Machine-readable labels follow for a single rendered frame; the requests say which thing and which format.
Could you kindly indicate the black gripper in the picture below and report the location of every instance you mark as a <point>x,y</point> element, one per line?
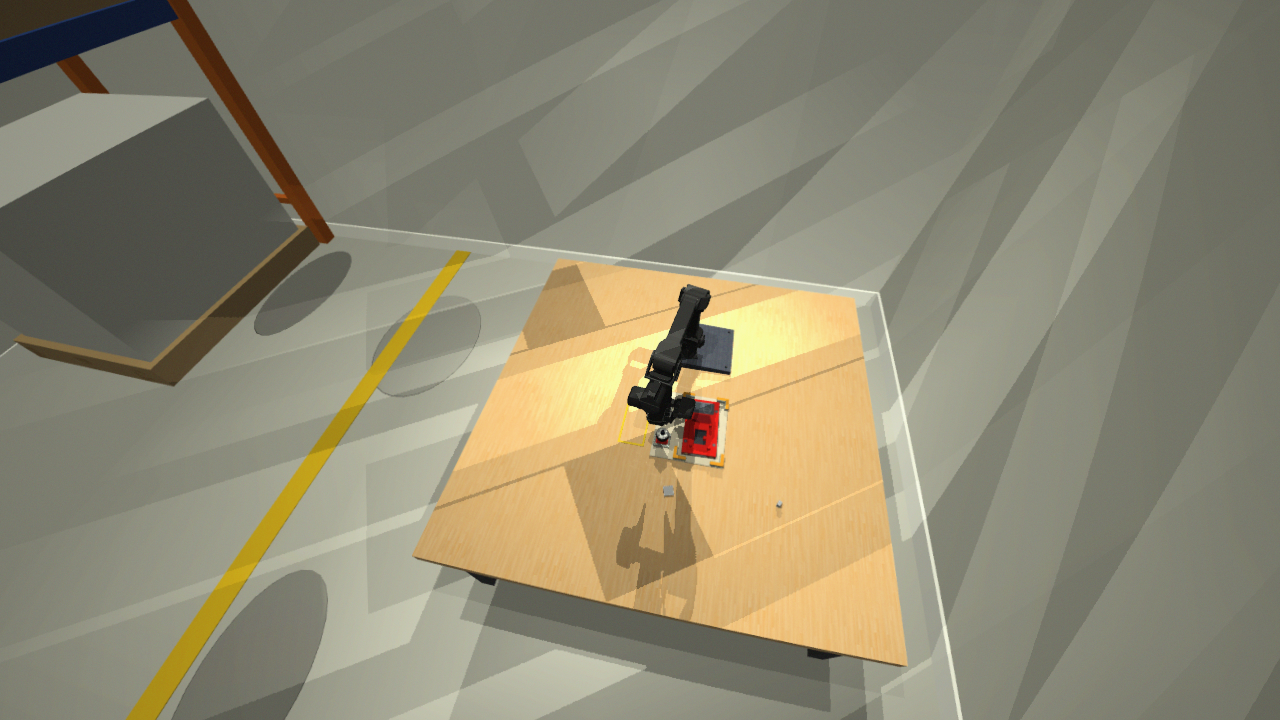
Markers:
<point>683,408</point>

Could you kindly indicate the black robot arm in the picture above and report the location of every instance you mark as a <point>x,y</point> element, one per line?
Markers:
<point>683,339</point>

